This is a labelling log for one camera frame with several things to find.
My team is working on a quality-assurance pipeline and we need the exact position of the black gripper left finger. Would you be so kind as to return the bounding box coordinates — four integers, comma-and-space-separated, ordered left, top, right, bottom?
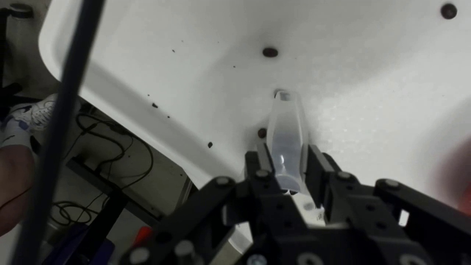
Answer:
120, 143, 316, 265

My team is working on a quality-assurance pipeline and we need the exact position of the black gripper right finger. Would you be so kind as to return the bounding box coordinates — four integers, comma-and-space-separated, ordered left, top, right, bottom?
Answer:
305, 144, 471, 265

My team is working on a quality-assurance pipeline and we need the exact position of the clear plastic test tube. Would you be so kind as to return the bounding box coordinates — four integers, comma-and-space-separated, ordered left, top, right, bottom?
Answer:
264, 87, 316, 197

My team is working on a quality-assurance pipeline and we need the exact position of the white sneaker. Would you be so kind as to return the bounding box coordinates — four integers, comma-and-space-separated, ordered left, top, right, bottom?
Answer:
0, 93, 83, 152

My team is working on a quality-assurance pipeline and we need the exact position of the person's bare leg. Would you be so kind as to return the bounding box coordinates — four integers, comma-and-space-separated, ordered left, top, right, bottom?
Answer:
0, 146, 37, 237

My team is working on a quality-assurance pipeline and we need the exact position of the black floor cable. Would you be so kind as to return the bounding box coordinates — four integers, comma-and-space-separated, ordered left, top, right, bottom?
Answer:
49, 109, 157, 230

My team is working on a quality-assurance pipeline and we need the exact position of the black metal frame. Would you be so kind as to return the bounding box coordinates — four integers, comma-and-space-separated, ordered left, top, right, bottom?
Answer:
65, 156, 167, 265

